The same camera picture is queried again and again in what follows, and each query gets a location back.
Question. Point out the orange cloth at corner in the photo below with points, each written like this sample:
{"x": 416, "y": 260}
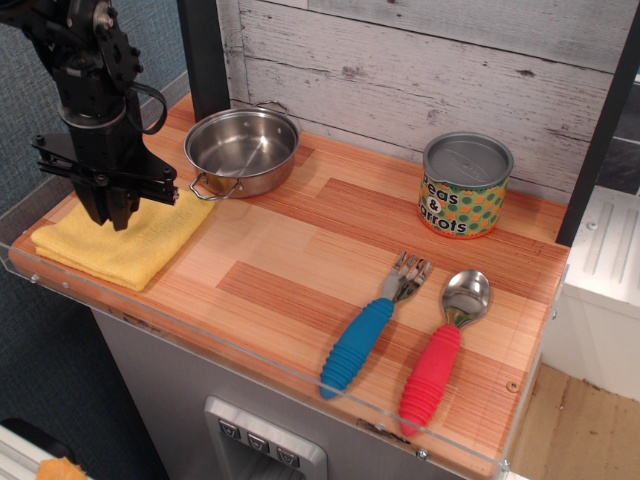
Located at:
{"x": 60, "y": 469}

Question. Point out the peas and carrots can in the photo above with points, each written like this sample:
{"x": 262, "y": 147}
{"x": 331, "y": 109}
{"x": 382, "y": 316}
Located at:
{"x": 465, "y": 177}

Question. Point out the clear acrylic guard rail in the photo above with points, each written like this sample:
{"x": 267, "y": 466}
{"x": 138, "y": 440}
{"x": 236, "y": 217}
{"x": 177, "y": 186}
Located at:
{"x": 268, "y": 284}

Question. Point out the blue handled fork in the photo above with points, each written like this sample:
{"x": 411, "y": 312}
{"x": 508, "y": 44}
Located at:
{"x": 351, "y": 351}

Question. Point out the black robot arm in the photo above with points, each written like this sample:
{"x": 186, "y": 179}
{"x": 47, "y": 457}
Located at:
{"x": 94, "y": 68}

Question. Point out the red handled spoon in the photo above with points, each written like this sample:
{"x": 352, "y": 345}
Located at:
{"x": 464, "y": 301}

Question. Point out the black vertical post left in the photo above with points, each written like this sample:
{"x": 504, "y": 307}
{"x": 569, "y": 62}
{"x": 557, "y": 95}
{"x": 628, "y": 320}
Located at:
{"x": 204, "y": 55}

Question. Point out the yellow rag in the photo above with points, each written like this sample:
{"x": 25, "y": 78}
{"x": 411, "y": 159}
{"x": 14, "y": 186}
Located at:
{"x": 131, "y": 257}

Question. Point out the steel pot with handles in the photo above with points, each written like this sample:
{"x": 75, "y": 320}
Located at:
{"x": 242, "y": 152}

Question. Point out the silver dispenser button panel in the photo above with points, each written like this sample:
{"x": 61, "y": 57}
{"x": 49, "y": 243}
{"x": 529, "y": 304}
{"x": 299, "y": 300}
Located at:
{"x": 249, "y": 447}

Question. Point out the white toy sink unit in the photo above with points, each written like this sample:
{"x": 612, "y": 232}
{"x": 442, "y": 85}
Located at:
{"x": 593, "y": 332}

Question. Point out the grey toy fridge cabinet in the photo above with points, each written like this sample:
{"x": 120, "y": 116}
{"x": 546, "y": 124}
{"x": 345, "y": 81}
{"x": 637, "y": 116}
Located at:
{"x": 170, "y": 383}

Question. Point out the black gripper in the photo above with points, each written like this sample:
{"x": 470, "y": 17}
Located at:
{"x": 111, "y": 156}

